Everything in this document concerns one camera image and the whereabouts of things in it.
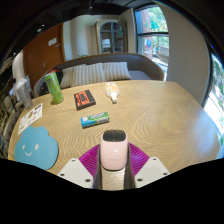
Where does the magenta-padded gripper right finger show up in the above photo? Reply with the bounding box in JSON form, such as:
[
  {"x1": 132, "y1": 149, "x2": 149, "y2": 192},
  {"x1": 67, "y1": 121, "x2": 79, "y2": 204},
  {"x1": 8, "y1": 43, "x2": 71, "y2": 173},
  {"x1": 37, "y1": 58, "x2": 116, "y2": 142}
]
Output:
[{"x1": 124, "y1": 142, "x2": 171, "y2": 190}]

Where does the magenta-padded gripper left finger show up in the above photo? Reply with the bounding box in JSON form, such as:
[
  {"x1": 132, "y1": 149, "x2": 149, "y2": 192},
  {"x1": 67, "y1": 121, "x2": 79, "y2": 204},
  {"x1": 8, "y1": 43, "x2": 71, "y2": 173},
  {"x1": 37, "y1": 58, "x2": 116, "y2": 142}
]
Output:
[{"x1": 57, "y1": 143, "x2": 103, "y2": 190}]

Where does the pink computer mouse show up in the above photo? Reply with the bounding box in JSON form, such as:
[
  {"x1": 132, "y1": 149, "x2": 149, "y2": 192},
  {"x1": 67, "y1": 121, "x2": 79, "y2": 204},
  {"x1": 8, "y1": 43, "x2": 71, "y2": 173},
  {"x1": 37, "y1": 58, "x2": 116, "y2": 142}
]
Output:
[{"x1": 99, "y1": 129, "x2": 129, "y2": 172}]

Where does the blue cloud-shaped mouse pad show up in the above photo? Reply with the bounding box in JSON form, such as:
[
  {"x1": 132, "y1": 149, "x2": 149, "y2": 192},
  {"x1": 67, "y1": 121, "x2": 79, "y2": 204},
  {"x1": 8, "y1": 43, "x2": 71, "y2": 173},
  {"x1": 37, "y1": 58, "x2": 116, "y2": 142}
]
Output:
[{"x1": 13, "y1": 125, "x2": 60, "y2": 171}]

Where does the green and blue pack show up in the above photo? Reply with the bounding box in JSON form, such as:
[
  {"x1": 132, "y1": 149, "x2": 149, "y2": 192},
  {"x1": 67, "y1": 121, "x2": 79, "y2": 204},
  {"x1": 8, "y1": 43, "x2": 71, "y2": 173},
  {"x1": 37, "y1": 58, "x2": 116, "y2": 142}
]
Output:
[{"x1": 80, "y1": 111, "x2": 110, "y2": 129}]

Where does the white sticker sheet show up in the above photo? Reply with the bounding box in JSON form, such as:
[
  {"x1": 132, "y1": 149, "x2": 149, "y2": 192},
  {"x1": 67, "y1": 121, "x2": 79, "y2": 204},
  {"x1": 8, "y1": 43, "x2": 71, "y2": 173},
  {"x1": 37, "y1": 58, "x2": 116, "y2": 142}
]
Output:
[{"x1": 17, "y1": 103, "x2": 44, "y2": 136}]

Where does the black and orange box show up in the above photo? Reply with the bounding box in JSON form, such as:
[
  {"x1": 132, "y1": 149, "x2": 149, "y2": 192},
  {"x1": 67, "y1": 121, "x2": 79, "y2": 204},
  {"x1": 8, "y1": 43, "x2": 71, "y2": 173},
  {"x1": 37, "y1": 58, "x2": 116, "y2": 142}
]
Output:
[{"x1": 73, "y1": 89, "x2": 97, "y2": 111}]

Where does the green drink can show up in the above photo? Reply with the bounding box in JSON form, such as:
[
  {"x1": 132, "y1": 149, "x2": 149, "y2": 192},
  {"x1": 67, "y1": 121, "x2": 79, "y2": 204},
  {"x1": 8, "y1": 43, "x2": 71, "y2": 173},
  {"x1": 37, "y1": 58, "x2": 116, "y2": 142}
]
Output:
[{"x1": 44, "y1": 71, "x2": 65, "y2": 105}]

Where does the white and orange tube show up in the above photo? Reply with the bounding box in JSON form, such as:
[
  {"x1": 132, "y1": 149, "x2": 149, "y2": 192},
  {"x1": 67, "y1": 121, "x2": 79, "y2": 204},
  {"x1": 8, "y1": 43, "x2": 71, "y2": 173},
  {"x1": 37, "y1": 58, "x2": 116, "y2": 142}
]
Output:
[{"x1": 104, "y1": 81, "x2": 120, "y2": 104}]

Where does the clear plastic shaker bottle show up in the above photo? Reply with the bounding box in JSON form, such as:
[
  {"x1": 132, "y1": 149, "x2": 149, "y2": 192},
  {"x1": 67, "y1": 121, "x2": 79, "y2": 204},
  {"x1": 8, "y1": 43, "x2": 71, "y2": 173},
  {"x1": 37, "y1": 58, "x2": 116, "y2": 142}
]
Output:
[{"x1": 13, "y1": 78, "x2": 34, "y2": 110}]

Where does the striped cushion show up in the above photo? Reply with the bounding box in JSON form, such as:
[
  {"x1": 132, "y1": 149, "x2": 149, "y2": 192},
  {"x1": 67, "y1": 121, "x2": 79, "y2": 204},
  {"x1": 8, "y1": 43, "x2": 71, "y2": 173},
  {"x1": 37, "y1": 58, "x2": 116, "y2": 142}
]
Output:
[
  {"x1": 102, "y1": 61, "x2": 133, "y2": 82},
  {"x1": 59, "y1": 66, "x2": 80, "y2": 90},
  {"x1": 71, "y1": 62, "x2": 108, "y2": 87}
]

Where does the grey curved sofa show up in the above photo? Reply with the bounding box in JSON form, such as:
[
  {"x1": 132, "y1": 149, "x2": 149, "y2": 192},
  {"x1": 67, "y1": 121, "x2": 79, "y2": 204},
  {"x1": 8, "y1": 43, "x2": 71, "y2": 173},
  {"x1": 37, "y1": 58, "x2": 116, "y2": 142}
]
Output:
[{"x1": 33, "y1": 52, "x2": 166, "y2": 98}]

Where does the brown wooden door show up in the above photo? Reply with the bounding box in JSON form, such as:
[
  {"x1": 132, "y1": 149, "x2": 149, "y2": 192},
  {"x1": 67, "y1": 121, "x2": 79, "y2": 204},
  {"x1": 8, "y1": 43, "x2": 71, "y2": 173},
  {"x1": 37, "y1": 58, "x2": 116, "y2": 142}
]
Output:
[{"x1": 22, "y1": 23, "x2": 66, "y2": 90}]

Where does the black-framed window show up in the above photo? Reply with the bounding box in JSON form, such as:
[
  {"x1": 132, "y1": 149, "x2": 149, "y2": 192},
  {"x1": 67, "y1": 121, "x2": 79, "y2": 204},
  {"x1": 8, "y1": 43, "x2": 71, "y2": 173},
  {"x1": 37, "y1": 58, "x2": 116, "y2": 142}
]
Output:
[{"x1": 134, "y1": 4, "x2": 170, "y2": 81}]

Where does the glass-door cabinet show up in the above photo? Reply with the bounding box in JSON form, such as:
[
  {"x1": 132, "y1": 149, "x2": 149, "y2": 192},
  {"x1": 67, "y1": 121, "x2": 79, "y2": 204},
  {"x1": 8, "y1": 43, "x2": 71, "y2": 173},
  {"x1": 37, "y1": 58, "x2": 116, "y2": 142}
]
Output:
[{"x1": 94, "y1": 19, "x2": 129, "y2": 55}]

